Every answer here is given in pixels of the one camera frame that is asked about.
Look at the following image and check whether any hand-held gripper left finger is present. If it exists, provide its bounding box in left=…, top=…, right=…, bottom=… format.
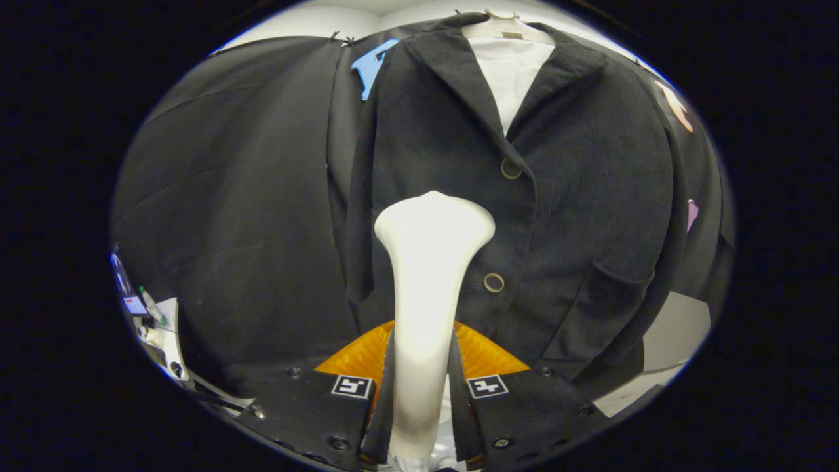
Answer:
left=229, top=320, right=397, bottom=471

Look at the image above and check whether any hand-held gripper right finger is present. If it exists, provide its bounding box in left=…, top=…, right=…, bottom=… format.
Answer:
left=448, top=321, right=610, bottom=471

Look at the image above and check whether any white garment steamer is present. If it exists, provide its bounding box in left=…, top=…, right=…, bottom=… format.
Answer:
left=374, top=190, right=496, bottom=467

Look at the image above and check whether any black suit jacket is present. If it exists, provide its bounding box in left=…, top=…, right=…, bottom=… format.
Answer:
left=326, top=13, right=689, bottom=401

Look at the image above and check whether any white shirt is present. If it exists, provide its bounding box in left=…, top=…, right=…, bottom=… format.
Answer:
left=467, top=36, right=556, bottom=137

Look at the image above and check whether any cream clothes hanger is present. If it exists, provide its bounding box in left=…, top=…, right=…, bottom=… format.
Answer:
left=461, top=7, right=556, bottom=45

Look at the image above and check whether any grey cabinet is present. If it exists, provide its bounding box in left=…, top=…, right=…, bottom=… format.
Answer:
left=593, top=290, right=712, bottom=418

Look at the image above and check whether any white equipment base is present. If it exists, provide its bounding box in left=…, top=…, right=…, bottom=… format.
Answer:
left=134, top=298, right=191, bottom=384

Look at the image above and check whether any green capped pen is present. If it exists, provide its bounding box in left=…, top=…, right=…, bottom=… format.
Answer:
left=138, top=285, right=168, bottom=327

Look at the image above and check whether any black backdrop cloth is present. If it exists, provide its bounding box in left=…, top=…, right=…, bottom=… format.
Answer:
left=110, top=13, right=735, bottom=401

